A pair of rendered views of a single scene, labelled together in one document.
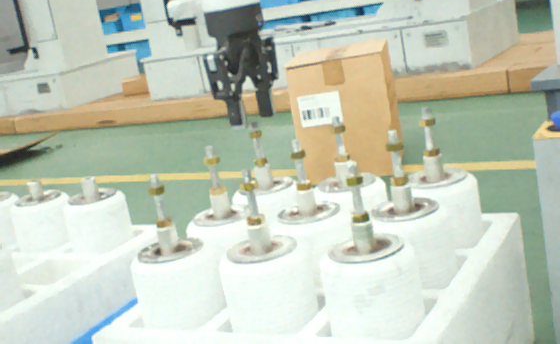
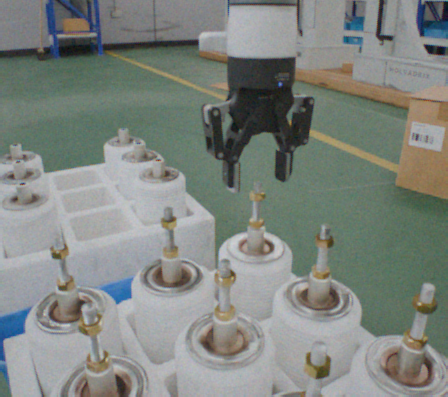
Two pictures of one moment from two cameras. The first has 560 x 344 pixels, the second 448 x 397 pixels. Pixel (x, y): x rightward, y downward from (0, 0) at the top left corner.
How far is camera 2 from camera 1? 0.72 m
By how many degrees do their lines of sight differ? 28
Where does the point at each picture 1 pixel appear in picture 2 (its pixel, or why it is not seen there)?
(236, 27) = (247, 82)
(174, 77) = (369, 69)
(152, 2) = (371, 20)
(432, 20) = not seen: outside the picture
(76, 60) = (321, 43)
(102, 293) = (122, 260)
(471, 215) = not seen: outside the picture
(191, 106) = (371, 91)
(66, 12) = (324, 14)
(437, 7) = not seen: outside the picture
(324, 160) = (416, 173)
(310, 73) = (429, 107)
